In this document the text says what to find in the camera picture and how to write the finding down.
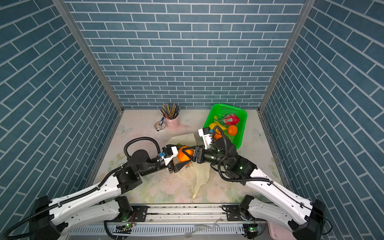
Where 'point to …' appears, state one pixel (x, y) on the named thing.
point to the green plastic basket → (219, 109)
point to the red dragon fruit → (230, 119)
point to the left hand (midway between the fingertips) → (187, 154)
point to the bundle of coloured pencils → (170, 110)
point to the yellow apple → (212, 125)
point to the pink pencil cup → (173, 124)
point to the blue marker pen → (160, 124)
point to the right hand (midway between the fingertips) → (183, 149)
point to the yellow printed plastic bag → (193, 173)
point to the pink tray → (276, 232)
